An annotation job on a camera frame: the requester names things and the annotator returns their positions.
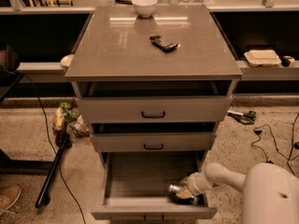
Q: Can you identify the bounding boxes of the redbull can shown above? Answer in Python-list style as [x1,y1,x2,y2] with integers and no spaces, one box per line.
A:
[168,184,198,205]

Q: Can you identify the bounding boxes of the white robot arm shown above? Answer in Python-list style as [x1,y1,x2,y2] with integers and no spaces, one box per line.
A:
[169,162,299,224]

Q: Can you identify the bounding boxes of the bottom grey drawer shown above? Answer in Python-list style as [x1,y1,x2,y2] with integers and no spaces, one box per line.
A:
[92,151,217,224]

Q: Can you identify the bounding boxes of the grey drawer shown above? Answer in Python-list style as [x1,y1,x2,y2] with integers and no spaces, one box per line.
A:
[91,122,216,152]
[77,81,232,123]
[92,151,217,224]

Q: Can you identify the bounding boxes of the middle grey drawer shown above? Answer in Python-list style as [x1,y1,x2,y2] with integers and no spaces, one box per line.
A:
[91,122,216,152]

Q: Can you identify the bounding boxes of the top grey drawer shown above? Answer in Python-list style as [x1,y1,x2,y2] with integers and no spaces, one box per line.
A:
[77,81,232,123]

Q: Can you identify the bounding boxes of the grey drawer cabinet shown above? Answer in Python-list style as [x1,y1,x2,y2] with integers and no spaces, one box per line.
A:
[64,5,244,157]

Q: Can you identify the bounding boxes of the black pole on floor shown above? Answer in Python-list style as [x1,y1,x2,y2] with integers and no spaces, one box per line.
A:
[35,133,71,209]

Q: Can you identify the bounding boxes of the black calculator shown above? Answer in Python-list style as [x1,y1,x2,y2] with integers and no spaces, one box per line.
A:
[149,35,178,53]

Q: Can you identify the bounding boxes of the white foam food container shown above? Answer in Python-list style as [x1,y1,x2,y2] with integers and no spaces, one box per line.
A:
[244,49,281,67]

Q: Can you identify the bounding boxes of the yellow tape measure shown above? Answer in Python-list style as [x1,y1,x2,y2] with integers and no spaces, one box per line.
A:
[281,56,295,67]

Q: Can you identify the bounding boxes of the white plate on ledge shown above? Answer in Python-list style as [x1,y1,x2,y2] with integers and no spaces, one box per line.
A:
[61,54,74,67]

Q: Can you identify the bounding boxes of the tan shoe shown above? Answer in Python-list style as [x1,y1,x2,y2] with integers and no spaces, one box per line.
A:
[0,184,21,216]

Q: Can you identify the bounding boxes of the white bowl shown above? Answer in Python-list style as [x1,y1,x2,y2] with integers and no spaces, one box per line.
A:
[132,0,158,17]

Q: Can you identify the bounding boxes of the black cable on floor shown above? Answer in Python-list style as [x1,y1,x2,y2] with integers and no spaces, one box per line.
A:
[21,73,88,224]

